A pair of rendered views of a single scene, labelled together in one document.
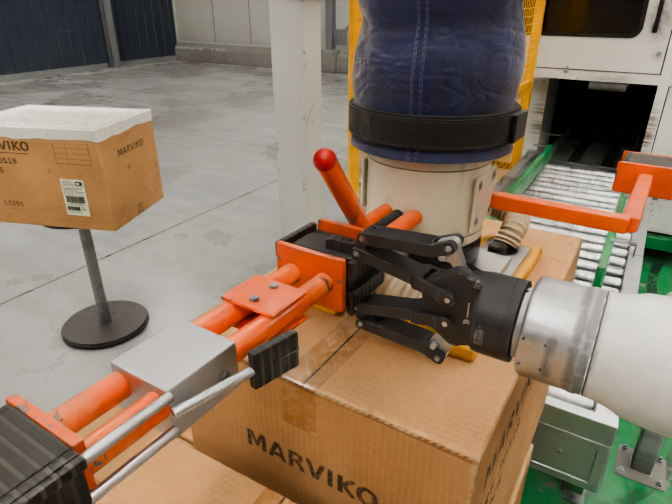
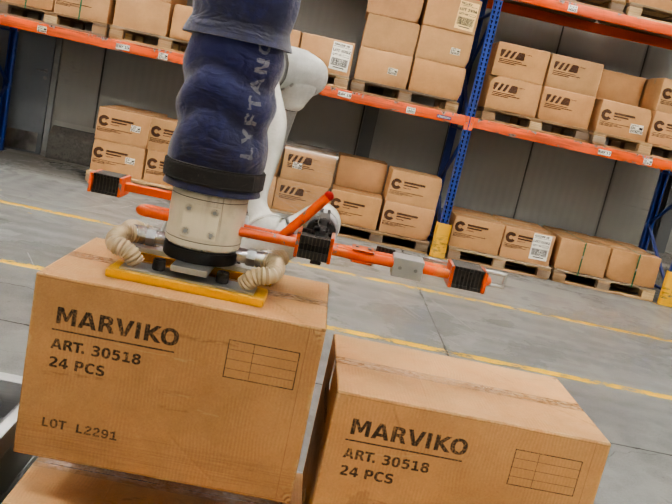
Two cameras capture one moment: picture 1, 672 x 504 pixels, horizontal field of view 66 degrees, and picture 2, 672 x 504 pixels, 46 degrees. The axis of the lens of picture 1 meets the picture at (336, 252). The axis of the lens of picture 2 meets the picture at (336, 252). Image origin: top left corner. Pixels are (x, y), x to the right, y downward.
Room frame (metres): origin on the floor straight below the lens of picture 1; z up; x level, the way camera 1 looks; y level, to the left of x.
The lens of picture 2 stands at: (1.44, 1.50, 1.54)
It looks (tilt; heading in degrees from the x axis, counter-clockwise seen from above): 11 degrees down; 236
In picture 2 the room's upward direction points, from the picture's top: 12 degrees clockwise
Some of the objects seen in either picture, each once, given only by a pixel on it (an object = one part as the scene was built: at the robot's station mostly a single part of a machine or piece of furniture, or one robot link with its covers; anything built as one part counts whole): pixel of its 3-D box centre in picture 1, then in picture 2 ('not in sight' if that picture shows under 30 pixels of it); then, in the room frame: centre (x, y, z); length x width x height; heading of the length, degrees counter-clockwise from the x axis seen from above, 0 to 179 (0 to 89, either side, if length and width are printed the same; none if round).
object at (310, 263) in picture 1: (330, 262); (314, 244); (0.50, 0.01, 1.20); 0.10 x 0.08 x 0.06; 57
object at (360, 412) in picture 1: (405, 378); (185, 360); (0.70, -0.12, 0.87); 0.60 x 0.40 x 0.40; 148
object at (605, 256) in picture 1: (630, 205); not in sight; (2.21, -1.34, 0.60); 1.60 x 0.10 x 0.09; 149
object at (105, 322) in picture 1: (93, 270); not in sight; (2.13, 1.13, 0.31); 0.40 x 0.40 x 0.62
